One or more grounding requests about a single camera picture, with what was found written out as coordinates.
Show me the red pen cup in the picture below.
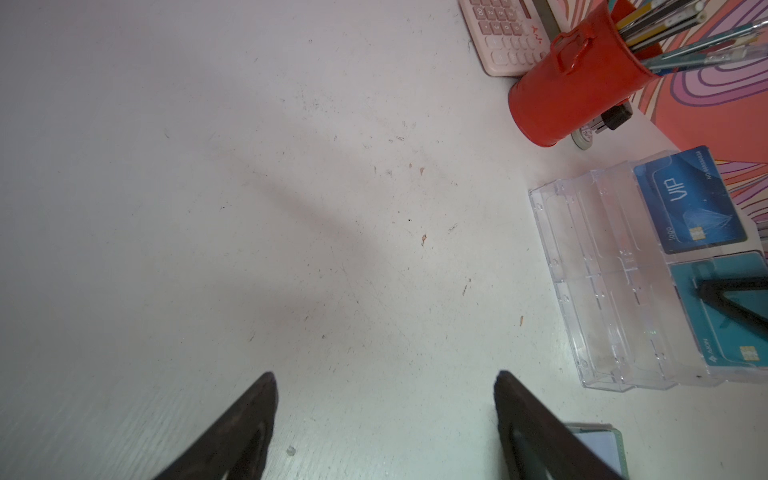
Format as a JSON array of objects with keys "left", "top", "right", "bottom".
[{"left": 508, "top": 1, "right": 662, "bottom": 147}]

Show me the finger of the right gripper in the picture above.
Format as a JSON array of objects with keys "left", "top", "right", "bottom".
[{"left": 696, "top": 277, "right": 767, "bottom": 339}]

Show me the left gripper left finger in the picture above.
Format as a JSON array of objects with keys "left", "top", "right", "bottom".
[{"left": 157, "top": 372, "right": 278, "bottom": 479}]

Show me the mint green card wallet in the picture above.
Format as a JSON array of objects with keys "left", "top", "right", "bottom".
[{"left": 566, "top": 423, "right": 630, "bottom": 479}]

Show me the pink calculator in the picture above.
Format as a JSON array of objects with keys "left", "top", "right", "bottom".
[{"left": 458, "top": 0, "right": 569, "bottom": 77}]

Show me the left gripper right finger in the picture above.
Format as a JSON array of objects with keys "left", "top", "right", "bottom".
[{"left": 493, "top": 370, "right": 622, "bottom": 480}]

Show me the blue VIP card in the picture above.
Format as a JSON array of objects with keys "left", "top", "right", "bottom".
[{"left": 633, "top": 145, "right": 747, "bottom": 255}]

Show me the clear acrylic card holder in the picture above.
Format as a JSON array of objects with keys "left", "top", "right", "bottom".
[{"left": 529, "top": 151, "right": 767, "bottom": 392}]

